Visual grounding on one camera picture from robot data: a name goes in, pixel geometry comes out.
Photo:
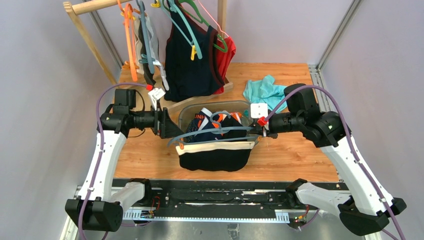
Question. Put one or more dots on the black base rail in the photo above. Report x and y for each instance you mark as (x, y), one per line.
(214, 201)

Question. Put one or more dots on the teal clip hanger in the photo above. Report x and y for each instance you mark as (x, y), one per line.
(173, 7)

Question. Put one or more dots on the navy orange boxer underwear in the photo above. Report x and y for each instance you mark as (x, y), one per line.
(202, 121)

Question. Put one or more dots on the teal cloth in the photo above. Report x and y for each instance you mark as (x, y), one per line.
(264, 91)

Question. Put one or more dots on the black underwear in basket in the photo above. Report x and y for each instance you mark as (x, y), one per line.
(233, 122)

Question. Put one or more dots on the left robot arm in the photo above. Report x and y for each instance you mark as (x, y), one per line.
(96, 207)

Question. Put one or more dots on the pink thin hanger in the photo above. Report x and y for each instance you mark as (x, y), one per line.
(217, 24)

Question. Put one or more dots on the grey-blue clip hanger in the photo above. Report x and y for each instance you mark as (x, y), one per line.
(220, 130)

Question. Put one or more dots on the dark navy tank top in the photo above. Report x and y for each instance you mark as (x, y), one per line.
(187, 78)

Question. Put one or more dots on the red garment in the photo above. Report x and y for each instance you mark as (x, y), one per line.
(221, 61)

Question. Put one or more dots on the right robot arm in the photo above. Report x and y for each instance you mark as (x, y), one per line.
(368, 207)

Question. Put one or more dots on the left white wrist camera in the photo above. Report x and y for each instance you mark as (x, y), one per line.
(155, 95)

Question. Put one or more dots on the orange hanger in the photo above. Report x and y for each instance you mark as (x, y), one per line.
(127, 12)

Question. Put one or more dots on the white grey underwear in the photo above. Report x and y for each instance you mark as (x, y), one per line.
(148, 38)

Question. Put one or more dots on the orange white underwear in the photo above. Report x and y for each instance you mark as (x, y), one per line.
(236, 115)

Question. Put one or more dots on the wooden clothes rack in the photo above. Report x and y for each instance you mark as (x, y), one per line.
(124, 81)

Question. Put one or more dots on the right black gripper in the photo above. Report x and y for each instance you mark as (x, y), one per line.
(267, 125)

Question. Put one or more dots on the clear plastic basket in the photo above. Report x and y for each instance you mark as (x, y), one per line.
(188, 113)

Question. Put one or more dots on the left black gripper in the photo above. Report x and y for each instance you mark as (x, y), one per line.
(159, 122)

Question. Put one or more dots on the black cream-band underwear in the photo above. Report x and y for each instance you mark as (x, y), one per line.
(229, 156)

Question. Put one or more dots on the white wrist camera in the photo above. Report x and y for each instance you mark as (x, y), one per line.
(258, 110)
(155, 95)

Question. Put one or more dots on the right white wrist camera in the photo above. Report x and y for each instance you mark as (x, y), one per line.
(258, 110)

